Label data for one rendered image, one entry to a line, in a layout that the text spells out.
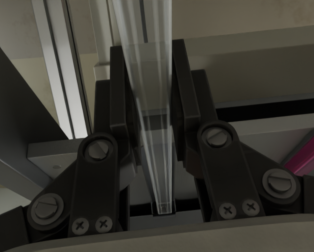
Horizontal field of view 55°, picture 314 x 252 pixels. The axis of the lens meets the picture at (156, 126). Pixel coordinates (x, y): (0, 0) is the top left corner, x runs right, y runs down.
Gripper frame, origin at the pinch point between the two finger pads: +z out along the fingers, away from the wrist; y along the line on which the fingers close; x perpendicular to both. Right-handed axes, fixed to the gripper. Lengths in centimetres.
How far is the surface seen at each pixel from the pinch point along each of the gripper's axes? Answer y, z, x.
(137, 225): -3.0, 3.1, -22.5
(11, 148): -8.1, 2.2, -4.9
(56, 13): -11.1, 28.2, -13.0
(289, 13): 134, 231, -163
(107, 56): -7.4, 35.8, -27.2
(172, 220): 0.7, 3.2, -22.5
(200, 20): 55, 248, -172
